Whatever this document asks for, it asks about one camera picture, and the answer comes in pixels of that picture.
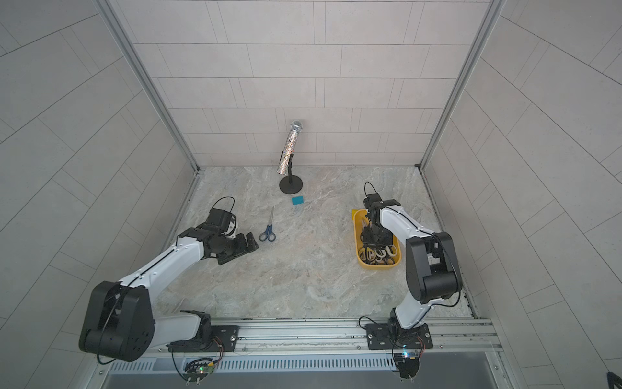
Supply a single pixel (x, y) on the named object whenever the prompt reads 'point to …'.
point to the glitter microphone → (296, 127)
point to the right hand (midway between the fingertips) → (373, 244)
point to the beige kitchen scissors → (377, 254)
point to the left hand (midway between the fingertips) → (253, 246)
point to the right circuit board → (408, 363)
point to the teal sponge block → (297, 200)
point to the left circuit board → (198, 369)
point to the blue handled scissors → (269, 233)
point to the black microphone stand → (291, 184)
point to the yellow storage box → (358, 216)
